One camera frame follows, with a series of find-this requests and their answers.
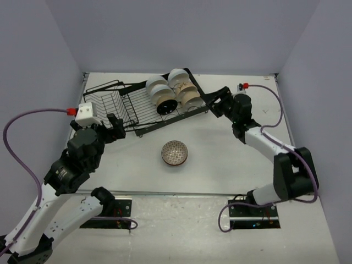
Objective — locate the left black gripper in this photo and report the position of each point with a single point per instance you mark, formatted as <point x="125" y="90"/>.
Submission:
<point x="118" y="130"/>

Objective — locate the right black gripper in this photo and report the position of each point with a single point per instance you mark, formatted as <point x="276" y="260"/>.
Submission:
<point x="225" y="95"/>

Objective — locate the tan bowl white inside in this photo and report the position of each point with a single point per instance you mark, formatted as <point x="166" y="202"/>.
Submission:
<point x="190" y="100"/>

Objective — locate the tan bowl with branch motif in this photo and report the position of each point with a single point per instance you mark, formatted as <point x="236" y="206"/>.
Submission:
<point x="183" y="88"/>

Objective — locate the black glazed tan bowl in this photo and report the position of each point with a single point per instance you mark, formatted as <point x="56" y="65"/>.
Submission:
<point x="166" y="105"/>

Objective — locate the brown lattice patterned bowl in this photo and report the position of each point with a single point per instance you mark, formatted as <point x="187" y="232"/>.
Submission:
<point x="174" y="151"/>

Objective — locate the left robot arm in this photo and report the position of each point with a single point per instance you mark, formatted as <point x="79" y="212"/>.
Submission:
<point x="38" y="233"/>

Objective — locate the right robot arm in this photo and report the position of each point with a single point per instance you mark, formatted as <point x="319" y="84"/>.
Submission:
<point x="294" y="172"/>

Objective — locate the white bowl back right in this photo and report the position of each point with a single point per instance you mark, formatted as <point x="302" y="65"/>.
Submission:
<point x="177" y="76"/>

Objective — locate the white bowl middle left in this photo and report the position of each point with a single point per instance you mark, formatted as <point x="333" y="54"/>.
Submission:
<point x="160" y="90"/>

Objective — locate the white bowl back left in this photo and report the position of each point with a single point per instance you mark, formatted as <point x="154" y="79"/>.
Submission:
<point x="154" y="80"/>

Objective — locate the black wire dish rack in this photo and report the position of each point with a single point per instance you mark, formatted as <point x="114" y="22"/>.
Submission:
<point x="131" y="102"/>

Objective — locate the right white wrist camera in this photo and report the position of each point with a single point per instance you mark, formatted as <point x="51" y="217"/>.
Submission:
<point x="242" y="87"/>

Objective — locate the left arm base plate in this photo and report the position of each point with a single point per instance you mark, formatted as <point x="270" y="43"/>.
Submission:
<point x="121" y="208"/>

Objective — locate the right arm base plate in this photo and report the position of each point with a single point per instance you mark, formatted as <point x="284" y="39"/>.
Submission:
<point x="243" y="217"/>

